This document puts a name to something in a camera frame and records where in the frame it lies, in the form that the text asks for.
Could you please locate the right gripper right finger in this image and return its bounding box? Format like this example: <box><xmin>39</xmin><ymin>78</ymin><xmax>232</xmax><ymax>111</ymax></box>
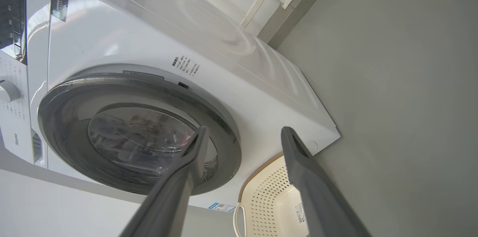
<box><xmin>281</xmin><ymin>127</ymin><xmax>370</xmax><ymax>237</ymax></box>

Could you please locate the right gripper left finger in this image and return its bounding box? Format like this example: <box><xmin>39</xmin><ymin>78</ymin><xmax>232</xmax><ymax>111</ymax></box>
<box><xmin>119</xmin><ymin>126</ymin><xmax>209</xmax><ymax>237</ymax></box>

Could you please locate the round dark glass washer door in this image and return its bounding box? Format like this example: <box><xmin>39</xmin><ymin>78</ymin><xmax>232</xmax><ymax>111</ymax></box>
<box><xmin>37</xmin><ymin>74</ymin><xmax>241</xmax><ymax>196</ymax></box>

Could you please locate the cream perforated laundry basket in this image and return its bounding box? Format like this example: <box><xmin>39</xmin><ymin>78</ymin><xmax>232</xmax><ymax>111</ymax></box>
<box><xmin>233</xmin><ymin>152</ymin><xmax>310</xmax><ymax>237</ymax></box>

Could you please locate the white front-load washing machine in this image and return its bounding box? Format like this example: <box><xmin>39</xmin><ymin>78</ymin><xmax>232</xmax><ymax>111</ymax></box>
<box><xmin>0</xmin><ymin>0</ymin><xmax>340</xmax><ymax>212</ymax></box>

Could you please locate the white washing machine dial knob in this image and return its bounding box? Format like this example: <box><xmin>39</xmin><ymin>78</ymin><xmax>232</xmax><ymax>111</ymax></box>
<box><xmin>0</xmin><ymin>77</ymin><xmax>21</xmax><ymax>104</ymax></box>

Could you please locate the dark appliance display panel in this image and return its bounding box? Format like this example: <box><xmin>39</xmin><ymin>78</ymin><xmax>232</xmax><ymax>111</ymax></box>
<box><xmin>0</xmin><ymin>0</ymin><xmax>27</xmax><ymax>64</ymax></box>

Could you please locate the blue energy label sticker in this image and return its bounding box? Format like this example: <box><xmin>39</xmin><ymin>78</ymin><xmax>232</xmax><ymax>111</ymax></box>
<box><xmin>208</xmin><ymin>202</ymin><xmax>236</xmax><ymax>213</ymax></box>

